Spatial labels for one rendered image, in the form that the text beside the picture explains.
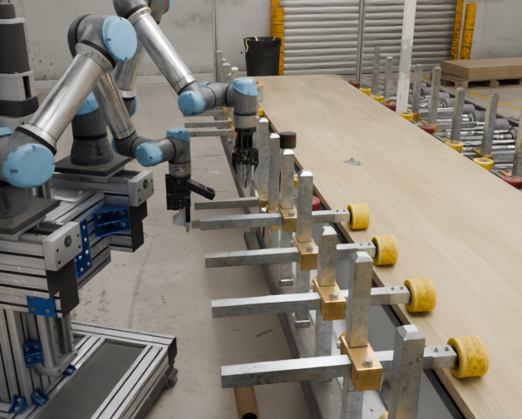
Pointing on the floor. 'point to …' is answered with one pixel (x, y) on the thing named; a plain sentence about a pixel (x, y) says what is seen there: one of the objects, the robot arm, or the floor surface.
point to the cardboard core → (246, 402)
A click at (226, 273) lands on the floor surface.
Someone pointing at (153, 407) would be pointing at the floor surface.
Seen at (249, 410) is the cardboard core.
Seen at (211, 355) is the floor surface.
